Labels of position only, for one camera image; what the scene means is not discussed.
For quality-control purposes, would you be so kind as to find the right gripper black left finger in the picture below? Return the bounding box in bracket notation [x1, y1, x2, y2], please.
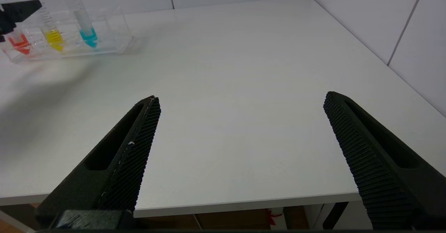
[35, 96, 161, 230]

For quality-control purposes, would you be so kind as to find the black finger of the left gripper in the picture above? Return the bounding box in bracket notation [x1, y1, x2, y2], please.
[0, 0, 43, 34]

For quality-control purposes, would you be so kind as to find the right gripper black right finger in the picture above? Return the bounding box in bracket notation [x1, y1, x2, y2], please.
[323, 91, 446, 230]

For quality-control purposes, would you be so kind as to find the test tube with yellow pigment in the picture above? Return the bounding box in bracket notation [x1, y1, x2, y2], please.
[24, 0, 66, 52]

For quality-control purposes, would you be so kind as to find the test tube with red pigment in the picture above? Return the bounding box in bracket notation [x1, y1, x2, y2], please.
[0, 31, 32, 55]

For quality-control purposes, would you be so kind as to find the test tube with blue pigment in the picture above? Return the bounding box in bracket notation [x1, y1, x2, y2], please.
[64, 0, 99, 48]

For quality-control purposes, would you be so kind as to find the clear plastic test tube rack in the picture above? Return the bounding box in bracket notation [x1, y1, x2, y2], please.
[0, 6, 133, 64]

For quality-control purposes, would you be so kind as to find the black table leg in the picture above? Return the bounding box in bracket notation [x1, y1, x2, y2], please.
[322, 201, 349, 230]

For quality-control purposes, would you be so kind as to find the white item with red ribbon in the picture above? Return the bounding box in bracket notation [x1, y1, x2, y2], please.
[267, 206, 288, 230]

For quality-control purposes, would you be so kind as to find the brown cardboard box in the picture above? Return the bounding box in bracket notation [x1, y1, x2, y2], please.
[138, 208, 269, 230]

